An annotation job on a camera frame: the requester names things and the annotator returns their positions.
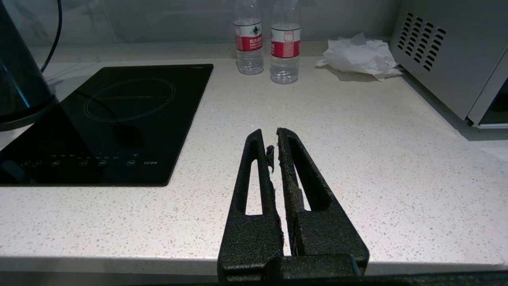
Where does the crumpled white paper towel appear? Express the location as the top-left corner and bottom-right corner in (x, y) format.
(316, 33), (404, 81)

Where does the black electric kettle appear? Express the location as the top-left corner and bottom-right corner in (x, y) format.
(0, 2), (59, 132)

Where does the silver microwave oven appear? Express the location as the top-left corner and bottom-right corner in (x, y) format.
(389, 0), (508, 129)

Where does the black induction cooktop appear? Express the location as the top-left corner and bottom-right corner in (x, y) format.
(0, 64), (214, 187)

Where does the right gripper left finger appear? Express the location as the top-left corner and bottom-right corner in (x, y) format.
(217, 129), (285, 283)

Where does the clear water bottle red label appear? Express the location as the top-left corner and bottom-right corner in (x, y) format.
(234, 0), (264, 75)
(270, 0), (302, 85)

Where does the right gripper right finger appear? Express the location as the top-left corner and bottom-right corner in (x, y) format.
(276, 128), (370, 277)

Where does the black power cord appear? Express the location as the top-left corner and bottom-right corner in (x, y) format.
(40, 0), (63, 73)

